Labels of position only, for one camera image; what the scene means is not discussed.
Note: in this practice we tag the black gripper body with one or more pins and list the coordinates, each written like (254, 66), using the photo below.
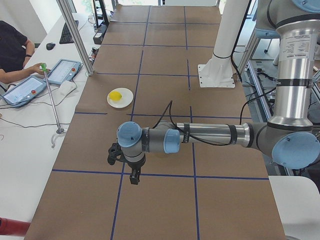
(135, 165)

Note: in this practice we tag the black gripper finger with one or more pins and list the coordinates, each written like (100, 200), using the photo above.
(138, 176)
(133, 177)

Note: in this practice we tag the yellow lemon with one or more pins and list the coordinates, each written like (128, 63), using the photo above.
(115, 96)

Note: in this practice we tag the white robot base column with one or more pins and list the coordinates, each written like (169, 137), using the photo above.
(218, 72)

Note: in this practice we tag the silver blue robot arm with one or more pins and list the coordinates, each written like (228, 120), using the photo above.
(286, 137)

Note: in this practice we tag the person's forearm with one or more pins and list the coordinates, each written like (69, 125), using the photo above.
(14, 76)

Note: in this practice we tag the white round plate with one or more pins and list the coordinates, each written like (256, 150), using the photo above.
(124, 102)

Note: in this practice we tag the person's hand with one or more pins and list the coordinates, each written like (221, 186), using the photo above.
(37, 68)

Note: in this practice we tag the brown paper table mat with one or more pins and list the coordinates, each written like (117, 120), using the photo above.
(146, 72)

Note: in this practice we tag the white cloth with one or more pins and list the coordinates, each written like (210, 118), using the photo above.
(67, 87)

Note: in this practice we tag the far blue teach pendant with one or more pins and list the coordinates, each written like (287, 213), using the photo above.
(64, 70)

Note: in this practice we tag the blue teach pendant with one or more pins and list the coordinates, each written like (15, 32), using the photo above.
(64, 70)
(24, 92)

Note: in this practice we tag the near blue teach pendant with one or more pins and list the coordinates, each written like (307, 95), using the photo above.
(24, 92)

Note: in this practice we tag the black box device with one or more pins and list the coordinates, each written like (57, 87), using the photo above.
(99, 35)

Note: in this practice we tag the red object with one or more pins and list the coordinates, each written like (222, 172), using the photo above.
(11, 227)

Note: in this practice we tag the black keyboard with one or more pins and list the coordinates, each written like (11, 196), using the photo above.
(66, 37)

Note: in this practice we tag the black computer mouse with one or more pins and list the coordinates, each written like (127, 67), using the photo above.
(50, 46)

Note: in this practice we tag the white chair corner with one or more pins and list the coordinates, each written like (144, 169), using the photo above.
(298, 202)

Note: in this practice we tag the person in black shirt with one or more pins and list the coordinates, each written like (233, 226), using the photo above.
(15, 48)

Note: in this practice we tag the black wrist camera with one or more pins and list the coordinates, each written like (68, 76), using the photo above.
(115, 153)

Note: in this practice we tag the metal reacher stick green handle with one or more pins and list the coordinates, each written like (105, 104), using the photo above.
(60, 130)

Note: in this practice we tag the aluminium lattice frame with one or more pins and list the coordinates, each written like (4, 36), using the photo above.
(254, 59)

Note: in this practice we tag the aluminium frame post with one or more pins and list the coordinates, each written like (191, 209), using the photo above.
(68, 17)

